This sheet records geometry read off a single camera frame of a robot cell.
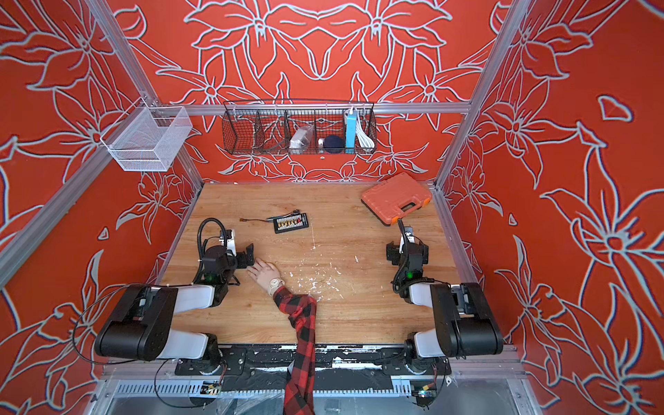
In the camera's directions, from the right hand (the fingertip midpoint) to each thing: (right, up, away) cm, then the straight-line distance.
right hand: (403, 240), depth 92 cm
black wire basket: (-45, +44, +9) cm, 64 cm away
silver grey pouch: (-37, +38, +1) cm, 53 cm away
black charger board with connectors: (-44, +6, +12) cm, 46 cm away
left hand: (-60, -2, +1) cm, 60 cm away
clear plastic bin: (-93, +37, +1) cm, 100 cm away
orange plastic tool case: (+2, +16, +18) cm, 24 cm away
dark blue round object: (-25, +36, +3) cm, 44 cm away
